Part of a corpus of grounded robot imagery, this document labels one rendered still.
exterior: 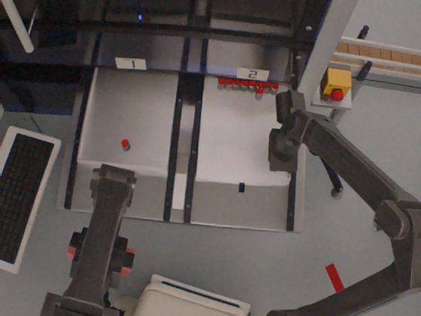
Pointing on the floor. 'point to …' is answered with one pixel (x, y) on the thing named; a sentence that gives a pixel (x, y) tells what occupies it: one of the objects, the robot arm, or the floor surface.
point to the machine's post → (324, 46)
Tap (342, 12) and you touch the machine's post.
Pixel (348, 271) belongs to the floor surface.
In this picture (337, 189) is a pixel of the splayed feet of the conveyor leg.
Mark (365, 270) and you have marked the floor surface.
